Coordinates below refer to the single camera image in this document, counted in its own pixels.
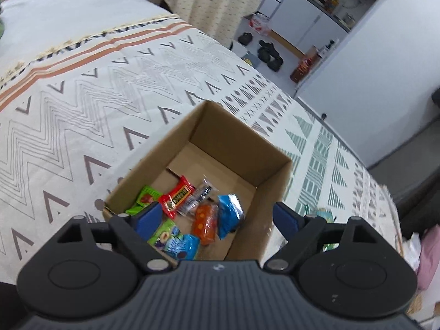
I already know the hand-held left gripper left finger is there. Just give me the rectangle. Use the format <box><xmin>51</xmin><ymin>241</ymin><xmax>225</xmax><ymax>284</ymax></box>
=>
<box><xmin>58</xmin><ymin>202</ymin><xmax>177</xmax><ymax>274</ymax></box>

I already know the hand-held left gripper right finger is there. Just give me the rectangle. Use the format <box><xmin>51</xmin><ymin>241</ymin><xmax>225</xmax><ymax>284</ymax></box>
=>
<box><xmin>263</xmin><ymin>202</ymin><xmax>377</xmax><ymax>272</ymax></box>

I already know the red snack packet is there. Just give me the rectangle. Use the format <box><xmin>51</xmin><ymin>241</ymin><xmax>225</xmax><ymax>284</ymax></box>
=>
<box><xmin>159</xmin><ymin>175</ymin><xmax>196</xmax><ymax>219</ymax></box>

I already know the blue green snack packet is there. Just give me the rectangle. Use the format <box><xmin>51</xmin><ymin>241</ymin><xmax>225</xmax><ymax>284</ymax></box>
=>
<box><xmin>148</xmin><ymin>219</ymin><xmax>200</xmax><ymax>261</ymax></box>

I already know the green cake snack packet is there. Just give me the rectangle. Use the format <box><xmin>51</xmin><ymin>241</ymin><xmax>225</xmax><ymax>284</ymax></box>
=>
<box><xmin>304</xmin><ymin>207</ymin><xmax>341</xmax><ymax>253</ymax></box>

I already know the small orange snack packet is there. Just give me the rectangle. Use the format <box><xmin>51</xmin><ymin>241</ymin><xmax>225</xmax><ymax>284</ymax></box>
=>
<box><xmin>192</xmin><ymin>203</ymin><xmax>219</xmax><ymax>245</ymax></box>

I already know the small blue snack packet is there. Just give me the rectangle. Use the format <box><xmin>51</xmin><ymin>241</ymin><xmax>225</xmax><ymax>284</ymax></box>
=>
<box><xmin>216</xmin><ymin>193</ymin><xmax>244</xmax><ymax>240</ymax></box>

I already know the black white snack packet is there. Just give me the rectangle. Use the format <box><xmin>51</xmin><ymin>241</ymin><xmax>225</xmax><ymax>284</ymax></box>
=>
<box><xmin>180</xmin><ymin>178</ymin><xmax>215</xmax><ymax>215</ymax></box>

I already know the brown cardboard box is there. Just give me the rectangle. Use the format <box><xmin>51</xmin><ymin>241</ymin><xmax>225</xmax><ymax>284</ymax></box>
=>
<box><xmin>102</xmin><ymin>100</ymin><xmax>293</xmax><ymax>262</ymax></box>

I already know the patterned printed blanket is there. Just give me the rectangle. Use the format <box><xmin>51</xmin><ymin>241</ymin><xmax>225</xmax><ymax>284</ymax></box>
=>
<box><xmin>0</xmin><ymin>14</ymin><xmax>401</xmax><ymax>276</ymax></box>

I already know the white clothes pile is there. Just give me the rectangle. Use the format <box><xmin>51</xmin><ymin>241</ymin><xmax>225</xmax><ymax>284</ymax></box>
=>
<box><xmin>400</xmin><ymin>234</ymin><xmax>423</xmax><ymax>272</ymax></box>

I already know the pink pillow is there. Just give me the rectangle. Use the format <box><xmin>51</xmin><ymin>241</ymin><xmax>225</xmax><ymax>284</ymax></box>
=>
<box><xmin>416</xmin><ymin>225</ymin><xmax>440</xmax><ymax>291</ymax></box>

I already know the red oil bottle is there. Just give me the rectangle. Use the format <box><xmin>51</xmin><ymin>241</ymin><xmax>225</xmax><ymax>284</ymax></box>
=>
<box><xmin>290</xmin><ymin>55</ymin><xmax>318</xmax><ymax>84</ymax></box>

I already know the pink water bottle pack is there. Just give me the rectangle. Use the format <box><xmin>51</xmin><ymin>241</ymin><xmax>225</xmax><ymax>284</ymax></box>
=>
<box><xmin>248</xmin><ymin>13</ymin><xmax>272</xmax><ymax>37</ymax></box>

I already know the white kitchen cabinet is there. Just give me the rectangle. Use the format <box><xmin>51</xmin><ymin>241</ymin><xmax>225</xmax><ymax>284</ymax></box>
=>
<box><xmin>258</xmin><ymin>0</ymin><xmax>349</xmax><ymax>59</ymax></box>

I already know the round table with dotted tablecloth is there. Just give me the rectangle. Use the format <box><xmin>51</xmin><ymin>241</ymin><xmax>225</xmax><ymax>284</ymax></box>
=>
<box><xmin>144</xmin><ymin>0</ymin><xmax>265</xmax><ymax>47</ymax></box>

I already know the white bed sheet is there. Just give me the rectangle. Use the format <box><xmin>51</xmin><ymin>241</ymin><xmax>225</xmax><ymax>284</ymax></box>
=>
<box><xmin>0</xmin><ymin>0</ymin><xmax>172</xmax><ymax>83</ymax></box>

